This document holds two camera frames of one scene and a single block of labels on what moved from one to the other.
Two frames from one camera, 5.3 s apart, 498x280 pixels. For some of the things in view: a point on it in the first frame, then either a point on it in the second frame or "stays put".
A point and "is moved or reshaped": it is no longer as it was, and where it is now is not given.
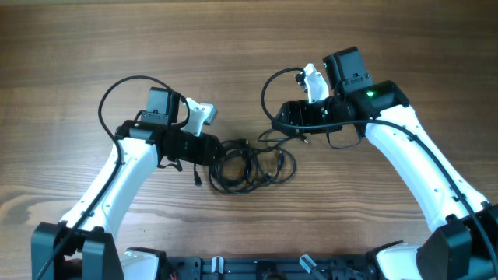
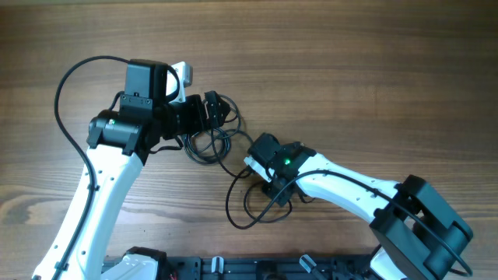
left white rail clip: (221, 264) stays put
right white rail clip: (306, 262) stays put
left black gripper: (205, 147) → (196, 120)
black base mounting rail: (327, 267) stays put
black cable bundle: (243, 167) is moved or reshaped
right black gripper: (291, 108) → (272, 190)
